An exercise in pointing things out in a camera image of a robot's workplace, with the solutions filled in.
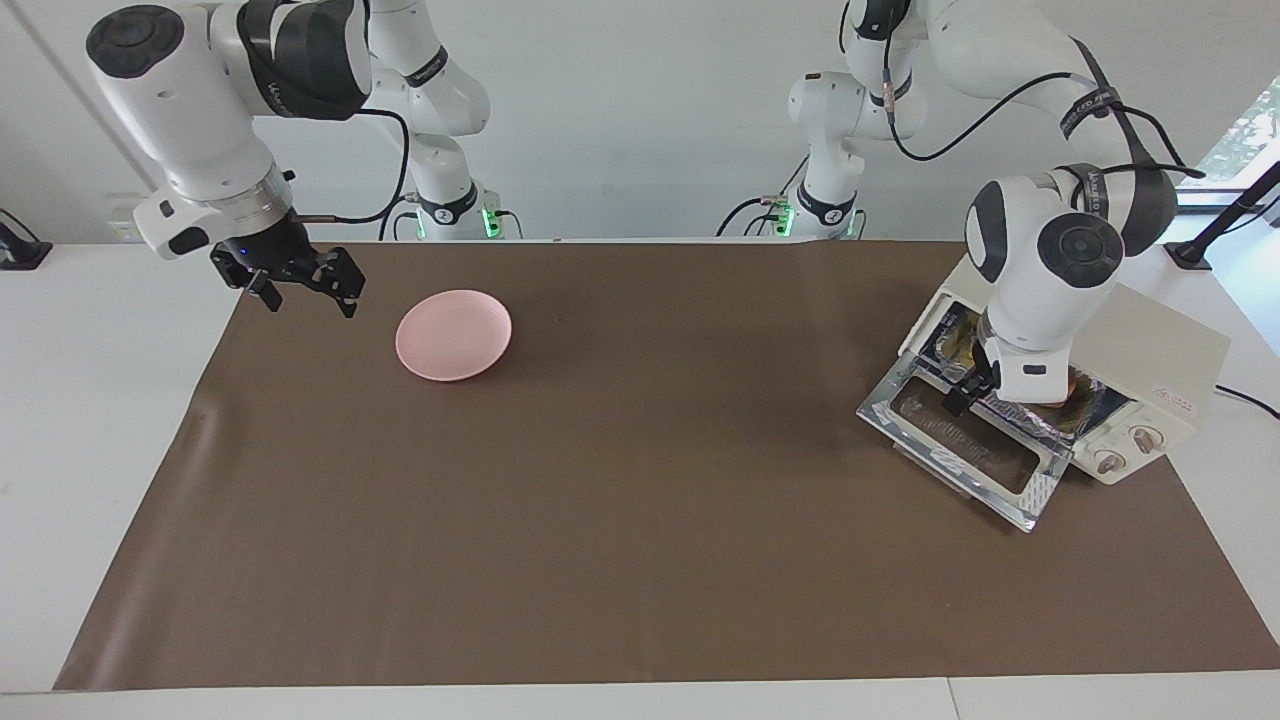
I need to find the aluminium foil tray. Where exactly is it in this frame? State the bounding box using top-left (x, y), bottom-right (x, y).
top-left (930, 305), bottom-right (1101, 441)

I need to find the glass oven door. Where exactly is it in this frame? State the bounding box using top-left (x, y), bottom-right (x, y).
top-left (857, 350), bottom-right (1073, 533)

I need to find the cream toaster oven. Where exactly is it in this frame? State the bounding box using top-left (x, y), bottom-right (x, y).
top-left (898, 250), bottom-right (1232, 487)

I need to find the pink round plate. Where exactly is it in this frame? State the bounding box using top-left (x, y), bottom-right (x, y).
top-left (395, 289), bottom-right (513, 382)

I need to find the brown table mat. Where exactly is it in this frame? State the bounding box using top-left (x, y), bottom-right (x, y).
top-left (53, 240), bottom-right (1280, 691)

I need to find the window with green view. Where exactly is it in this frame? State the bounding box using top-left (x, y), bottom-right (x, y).
top-left (1190, 75), bottom-right (1280, 211)

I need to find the black right base cable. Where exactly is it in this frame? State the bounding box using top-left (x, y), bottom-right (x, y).
top-left (378, 193), bottom-right (417, 241)

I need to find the black base cable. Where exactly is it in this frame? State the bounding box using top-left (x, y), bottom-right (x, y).
top-left (715, 150), bottom-right (811, 238)
top-left (378, 193), bottom-right (417, 241)

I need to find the white wall socket box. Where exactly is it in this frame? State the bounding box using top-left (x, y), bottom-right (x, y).
top-left (108, 195), bottom-right (161, 244)

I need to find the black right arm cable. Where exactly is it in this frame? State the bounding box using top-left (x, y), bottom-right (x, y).
top-left (295, 108), bottom-right (412, 224)

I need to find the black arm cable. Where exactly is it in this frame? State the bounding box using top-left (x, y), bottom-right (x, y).
top-left (880, 60), bottom-right (1203, 183)
top-left (295, 108), bottom-right (412, 224)

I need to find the black table clamp mount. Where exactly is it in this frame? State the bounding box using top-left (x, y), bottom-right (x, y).
top-left (0, 208), bottom-right (53, 271)

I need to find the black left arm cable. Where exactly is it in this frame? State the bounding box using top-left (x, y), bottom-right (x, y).
top-left (880, 60), bottom-right (1203, 183)

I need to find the black oven power cable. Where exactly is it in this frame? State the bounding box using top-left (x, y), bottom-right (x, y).
top-left (1215, 385), bottom-right (1280, 419)

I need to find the black left base cable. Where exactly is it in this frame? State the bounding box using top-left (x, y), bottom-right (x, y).
top-left (715, 150), bottom-right (811, 238)

